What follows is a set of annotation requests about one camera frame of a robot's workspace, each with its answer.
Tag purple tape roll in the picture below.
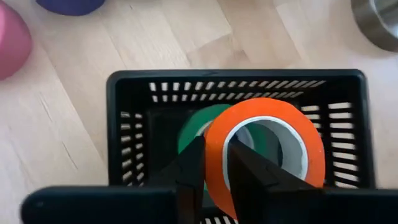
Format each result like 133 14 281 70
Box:
35 0 106 17

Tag black slotted plastic basket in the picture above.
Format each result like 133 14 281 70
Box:
106 68 376 224

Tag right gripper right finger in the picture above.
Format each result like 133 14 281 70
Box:
228 136 398 224

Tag green tape roll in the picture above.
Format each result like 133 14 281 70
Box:
177 103 282 162

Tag pink tape roll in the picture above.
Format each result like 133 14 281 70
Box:
0 1 34 81

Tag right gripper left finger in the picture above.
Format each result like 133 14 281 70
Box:
20 135 206 224

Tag orange tape roll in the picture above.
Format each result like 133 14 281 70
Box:
203 97 326 220

